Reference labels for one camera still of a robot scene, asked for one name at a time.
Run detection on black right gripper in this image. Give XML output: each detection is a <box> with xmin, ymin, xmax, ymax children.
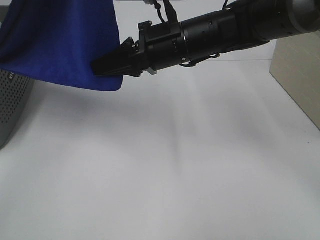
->
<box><xmin>91</xmin><ymin>21</ymin><xmax>187</xmax><ymax>77</ymax></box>

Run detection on blue microfibre towel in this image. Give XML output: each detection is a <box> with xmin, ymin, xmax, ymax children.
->
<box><xmin>0</xmin><ymin>0</ymin><xmax>123</xmax><ymax>92</ymax></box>

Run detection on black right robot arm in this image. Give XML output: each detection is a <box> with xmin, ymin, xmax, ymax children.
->
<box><xmin>90</xmin><ymin>0</ymin><xmax>320</xmax><ymax>77</ymax></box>

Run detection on grey perforated plastic basket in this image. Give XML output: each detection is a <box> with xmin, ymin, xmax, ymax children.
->
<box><xmin>0</xmin><ymin>69</ymin><xmax>35</xmax><ymax>148</ymax></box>

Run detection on beige box with grey rim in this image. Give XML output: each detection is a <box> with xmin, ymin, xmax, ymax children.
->
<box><xmin>269</xmin><ymin>31</ymin><xmax>320</xmax><ymax>128</ymax></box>

